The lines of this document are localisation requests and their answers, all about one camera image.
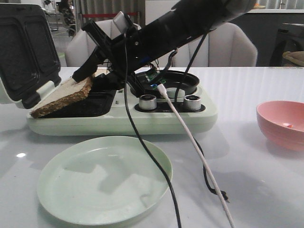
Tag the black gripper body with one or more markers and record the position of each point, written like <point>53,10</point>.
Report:
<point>126,54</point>

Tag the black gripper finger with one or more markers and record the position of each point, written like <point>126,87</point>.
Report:
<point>90,66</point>

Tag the bread slice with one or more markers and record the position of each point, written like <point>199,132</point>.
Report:
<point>67,93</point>

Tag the breakfast maker hinged lid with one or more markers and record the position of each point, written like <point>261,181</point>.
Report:
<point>29,64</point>

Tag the pink bowl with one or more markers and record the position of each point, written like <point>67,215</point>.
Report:
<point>273,118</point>

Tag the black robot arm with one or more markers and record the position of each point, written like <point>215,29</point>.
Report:
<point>188,20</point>

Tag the mint green breakfast maker base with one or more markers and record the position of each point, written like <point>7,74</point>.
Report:
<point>104,113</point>

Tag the left grey upholstered chair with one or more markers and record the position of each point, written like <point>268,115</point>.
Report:
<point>81,47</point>

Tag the grey upholstered chair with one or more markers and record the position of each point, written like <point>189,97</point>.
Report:
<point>226,46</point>
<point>81,47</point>

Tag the green circuit board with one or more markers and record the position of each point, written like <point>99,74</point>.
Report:
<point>155,77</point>

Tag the left silver control knob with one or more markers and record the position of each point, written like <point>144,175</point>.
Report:
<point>147,102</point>

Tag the silver control knob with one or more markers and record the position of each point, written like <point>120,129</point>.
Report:
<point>147,102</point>
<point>192,103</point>

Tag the seated person in background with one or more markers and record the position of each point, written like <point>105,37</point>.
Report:
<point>68,16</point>

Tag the black round frying pan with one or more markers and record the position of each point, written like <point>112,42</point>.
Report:
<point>173,79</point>

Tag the right silver control knob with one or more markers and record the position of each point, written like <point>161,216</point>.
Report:
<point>192,103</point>

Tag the right grey upholstered chair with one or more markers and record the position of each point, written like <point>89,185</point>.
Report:
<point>226,46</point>

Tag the mint green round plate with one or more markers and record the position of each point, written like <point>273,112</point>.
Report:
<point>104,181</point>

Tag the grey counter with white top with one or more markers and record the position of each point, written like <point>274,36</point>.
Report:
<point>261,27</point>

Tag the dark appliance at right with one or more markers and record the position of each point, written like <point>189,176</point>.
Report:
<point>290,37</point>

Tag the beige cushion at right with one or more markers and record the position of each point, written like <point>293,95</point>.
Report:
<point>293,59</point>

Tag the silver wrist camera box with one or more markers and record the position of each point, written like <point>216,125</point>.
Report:
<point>123,22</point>

